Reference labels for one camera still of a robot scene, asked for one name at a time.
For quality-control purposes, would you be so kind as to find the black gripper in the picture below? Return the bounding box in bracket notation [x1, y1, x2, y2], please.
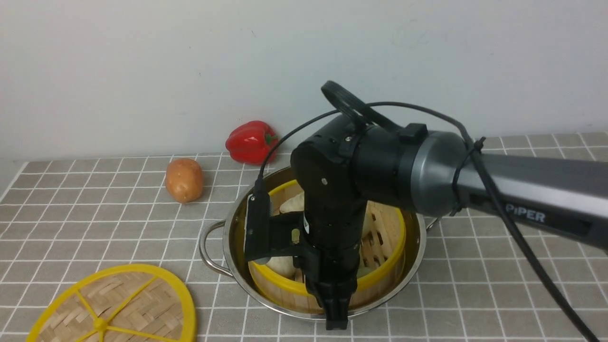
[292, 178, 369, 331]

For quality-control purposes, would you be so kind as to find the yellow bamboo steamer basket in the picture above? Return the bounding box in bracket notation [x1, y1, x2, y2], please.
[248, 201, 407, 314]

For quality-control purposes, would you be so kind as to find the yellow woven steamer lid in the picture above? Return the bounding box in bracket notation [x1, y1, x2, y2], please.
[27, 264, 198, 342]

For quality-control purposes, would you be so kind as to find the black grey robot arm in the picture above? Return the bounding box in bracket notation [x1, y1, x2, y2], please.
[291, 115, 608, 341]

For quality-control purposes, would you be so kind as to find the white round bun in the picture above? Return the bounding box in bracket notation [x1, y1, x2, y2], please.
[266, 256, 297, 279]

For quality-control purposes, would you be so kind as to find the white crescent dumpling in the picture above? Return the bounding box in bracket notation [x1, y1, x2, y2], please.
[279, 192, 305, 214]

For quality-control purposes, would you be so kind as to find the red bell pepper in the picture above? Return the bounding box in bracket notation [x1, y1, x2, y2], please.
[225, 120, 279, 165]

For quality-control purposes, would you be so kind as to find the brown potato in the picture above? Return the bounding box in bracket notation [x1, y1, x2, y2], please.
[165, 158, 204, 204]

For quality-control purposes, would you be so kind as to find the grey checked tablecloth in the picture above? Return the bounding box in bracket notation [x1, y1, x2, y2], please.
[0, 152, 583, 342]

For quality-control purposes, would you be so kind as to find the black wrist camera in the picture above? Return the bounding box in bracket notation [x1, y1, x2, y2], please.
[244, 189, 304, 264]

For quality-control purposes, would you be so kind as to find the black cable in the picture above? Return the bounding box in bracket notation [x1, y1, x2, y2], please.
[257, 81, 600, 342]

